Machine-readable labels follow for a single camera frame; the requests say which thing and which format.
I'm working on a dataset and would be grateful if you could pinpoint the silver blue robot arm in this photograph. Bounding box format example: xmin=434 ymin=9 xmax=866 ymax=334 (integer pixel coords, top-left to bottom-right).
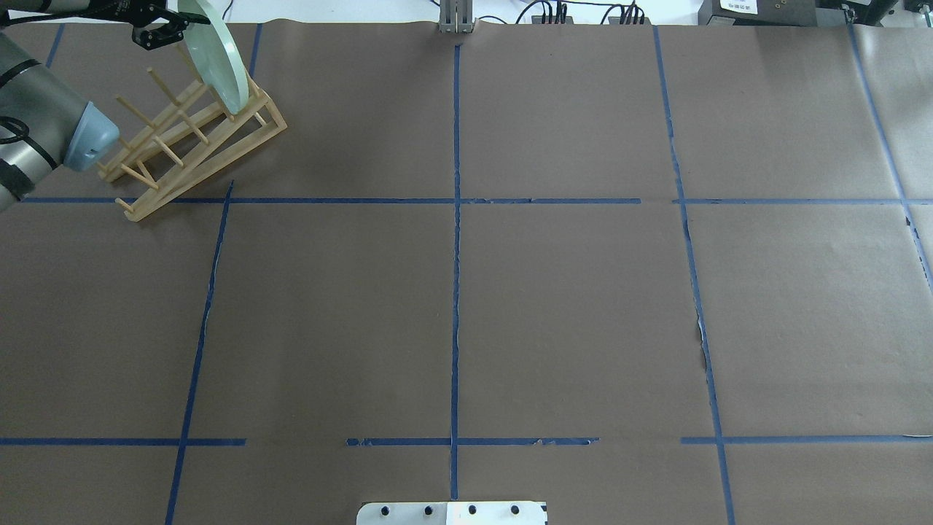
xmin=1 ymin=1 xmax=211 ymax=210

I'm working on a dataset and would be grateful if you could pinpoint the brown paper table cover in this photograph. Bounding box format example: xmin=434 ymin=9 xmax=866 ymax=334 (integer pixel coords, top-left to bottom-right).
xmin=2 ymin=20 xmax=931 ymax=524

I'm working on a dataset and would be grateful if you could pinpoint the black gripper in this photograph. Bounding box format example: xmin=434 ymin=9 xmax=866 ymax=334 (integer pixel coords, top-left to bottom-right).
xmin=87 ymin=1 xmax=211 ymax=50

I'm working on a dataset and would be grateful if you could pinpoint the light green plate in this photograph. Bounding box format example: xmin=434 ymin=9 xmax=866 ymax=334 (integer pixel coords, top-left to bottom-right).
xmin=177 ymin=1 xmax=249 ymax=115

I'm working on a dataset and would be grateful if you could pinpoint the white mounting plate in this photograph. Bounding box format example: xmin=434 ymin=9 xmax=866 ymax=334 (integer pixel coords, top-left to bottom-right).
xmin=356 ymin=501 xmax=549 ymax=524

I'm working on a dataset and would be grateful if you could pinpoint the grey metal bracket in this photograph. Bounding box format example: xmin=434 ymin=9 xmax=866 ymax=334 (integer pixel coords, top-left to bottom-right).
xmin=433 ymin=0 xmax=476 ymax=34

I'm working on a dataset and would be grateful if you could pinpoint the black box with label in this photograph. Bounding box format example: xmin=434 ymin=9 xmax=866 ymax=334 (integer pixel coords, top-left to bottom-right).
xmin=697 ymin=0 xmax=817 ymax=27

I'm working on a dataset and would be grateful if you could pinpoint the wooden dish rack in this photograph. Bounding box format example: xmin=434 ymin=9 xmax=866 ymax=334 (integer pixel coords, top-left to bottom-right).
xmin=96 ymin=44 xmax=289 ymax=222

